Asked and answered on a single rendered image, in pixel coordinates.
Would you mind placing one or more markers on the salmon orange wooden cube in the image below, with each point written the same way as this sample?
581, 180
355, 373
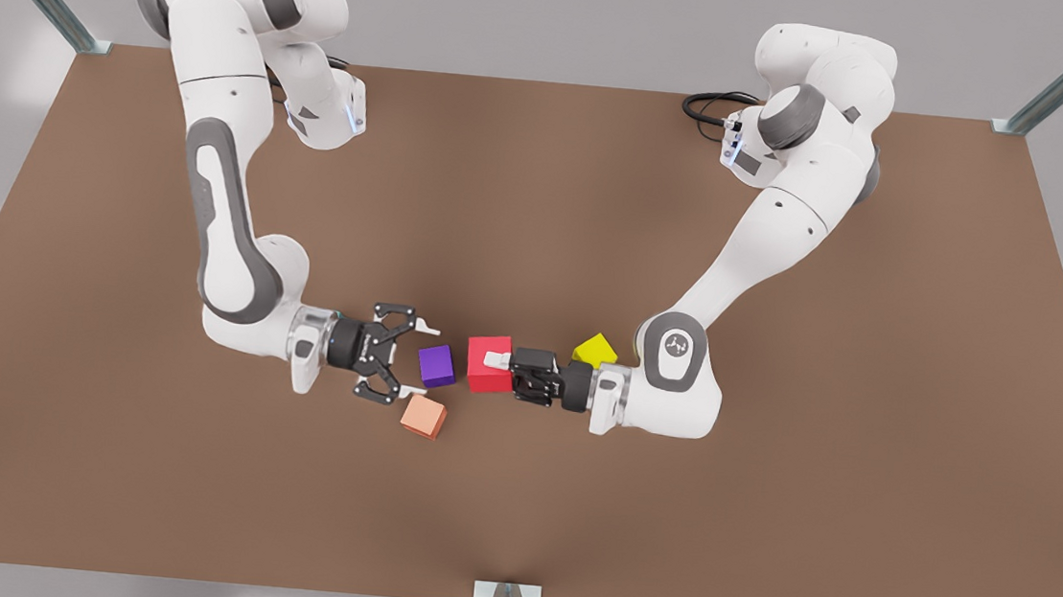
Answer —
423, 416

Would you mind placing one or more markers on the purple wooden cube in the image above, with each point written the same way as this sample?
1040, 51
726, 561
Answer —
436, 366

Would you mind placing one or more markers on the red wooden cube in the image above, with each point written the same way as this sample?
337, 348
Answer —
486, 376

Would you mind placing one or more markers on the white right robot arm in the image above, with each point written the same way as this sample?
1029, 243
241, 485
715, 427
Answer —
221, 108

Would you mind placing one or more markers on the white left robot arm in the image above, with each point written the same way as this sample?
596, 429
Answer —
768, 233

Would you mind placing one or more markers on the yellow wooden cube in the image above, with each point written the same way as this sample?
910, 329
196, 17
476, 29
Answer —
595, 349

